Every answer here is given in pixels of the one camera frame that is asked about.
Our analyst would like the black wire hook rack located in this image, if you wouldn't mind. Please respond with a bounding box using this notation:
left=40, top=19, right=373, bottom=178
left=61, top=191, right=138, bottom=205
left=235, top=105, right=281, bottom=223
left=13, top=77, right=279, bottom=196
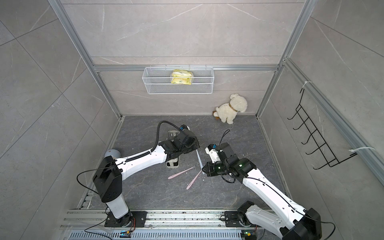
left=287, top=89, right=358, bottom=170

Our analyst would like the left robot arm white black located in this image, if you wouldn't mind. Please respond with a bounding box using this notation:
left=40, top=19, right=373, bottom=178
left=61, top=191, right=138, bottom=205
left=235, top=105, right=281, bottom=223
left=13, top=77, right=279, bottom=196
left=93, top=126, right=200, bottom=220

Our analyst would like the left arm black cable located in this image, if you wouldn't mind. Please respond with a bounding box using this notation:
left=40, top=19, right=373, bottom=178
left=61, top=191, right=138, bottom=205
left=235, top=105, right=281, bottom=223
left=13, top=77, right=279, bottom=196
left=149, top=120, right=182, bottom=154

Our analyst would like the aluminium mounting rail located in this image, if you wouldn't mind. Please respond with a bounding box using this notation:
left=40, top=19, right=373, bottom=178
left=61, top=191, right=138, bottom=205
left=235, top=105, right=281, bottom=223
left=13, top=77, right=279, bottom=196
left=61, top=209, right=310, bottom=230

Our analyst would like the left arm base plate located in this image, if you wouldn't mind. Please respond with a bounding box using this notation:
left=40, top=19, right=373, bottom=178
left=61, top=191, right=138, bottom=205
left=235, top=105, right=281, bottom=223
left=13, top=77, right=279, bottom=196
left=105, top=211, right=148, bottom=228

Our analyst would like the yellow wipes packet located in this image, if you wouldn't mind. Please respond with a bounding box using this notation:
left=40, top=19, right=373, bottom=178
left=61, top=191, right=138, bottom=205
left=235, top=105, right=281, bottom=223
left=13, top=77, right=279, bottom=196
left=171, top=70, right=194, bottom=85

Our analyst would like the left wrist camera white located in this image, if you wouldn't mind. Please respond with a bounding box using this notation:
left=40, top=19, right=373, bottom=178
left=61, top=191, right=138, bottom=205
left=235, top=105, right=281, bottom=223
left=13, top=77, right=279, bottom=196
left=179, top=125, right=190, bottom=131

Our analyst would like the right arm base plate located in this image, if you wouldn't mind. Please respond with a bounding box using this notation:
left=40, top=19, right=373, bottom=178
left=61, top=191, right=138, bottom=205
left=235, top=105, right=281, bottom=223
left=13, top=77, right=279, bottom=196
left=220, top=211, right=259, bottom=228

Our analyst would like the white wire mesh basket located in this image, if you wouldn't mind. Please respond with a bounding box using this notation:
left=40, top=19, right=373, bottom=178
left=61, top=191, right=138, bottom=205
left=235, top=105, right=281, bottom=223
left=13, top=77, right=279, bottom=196
left=142, top=67, right=215, bottom=95

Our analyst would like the pink toothbrush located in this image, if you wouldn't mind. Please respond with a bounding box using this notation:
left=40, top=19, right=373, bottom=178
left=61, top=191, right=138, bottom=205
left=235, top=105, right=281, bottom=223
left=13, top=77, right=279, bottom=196
left=168, top=167, right=195, bottom=180
left=186, top=171, right=202, bottom=190

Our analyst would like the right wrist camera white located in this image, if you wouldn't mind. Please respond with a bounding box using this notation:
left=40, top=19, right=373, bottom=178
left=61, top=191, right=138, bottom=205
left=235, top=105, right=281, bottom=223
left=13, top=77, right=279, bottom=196
left=205, top=144, right=224, bottom=164

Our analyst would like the cream toothbrush holder organizer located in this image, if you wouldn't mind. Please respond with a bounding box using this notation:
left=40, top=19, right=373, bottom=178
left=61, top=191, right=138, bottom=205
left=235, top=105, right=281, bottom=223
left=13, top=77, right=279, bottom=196
left=165, top=130, right=181, bottom=169

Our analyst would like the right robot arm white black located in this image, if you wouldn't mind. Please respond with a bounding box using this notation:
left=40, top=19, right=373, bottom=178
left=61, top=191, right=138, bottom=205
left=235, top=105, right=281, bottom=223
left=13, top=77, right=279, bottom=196
left=203, top=143, right=323, bottom=240

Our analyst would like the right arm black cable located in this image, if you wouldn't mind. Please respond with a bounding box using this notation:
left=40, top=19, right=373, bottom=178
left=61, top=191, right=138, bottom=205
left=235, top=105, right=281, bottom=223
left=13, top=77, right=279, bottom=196
left=218, top=128, right=336, bottom=240

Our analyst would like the white plush dog toy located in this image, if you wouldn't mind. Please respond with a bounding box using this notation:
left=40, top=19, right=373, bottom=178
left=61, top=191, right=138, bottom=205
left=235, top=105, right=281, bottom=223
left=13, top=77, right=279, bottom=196
left=213, top=94, right=248, bottom=125

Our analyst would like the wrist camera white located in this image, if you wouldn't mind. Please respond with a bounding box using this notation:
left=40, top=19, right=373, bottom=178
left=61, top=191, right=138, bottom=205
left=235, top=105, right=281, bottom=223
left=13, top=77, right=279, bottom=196
left=205, top=144, right=224, bottom=164
left=179, top=125, right=190, bottom=131

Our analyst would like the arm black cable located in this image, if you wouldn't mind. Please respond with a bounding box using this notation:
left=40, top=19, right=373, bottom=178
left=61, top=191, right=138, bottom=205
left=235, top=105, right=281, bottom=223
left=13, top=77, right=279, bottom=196
left=218, top=128, right=336, bottom=240
left=149, top=120, right=182, bottom=154

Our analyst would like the light blue toothbrush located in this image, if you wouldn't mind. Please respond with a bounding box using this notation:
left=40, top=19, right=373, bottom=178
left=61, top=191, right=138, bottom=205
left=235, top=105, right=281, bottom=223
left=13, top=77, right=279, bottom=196
left=196, top=150, right=205, bottom=174

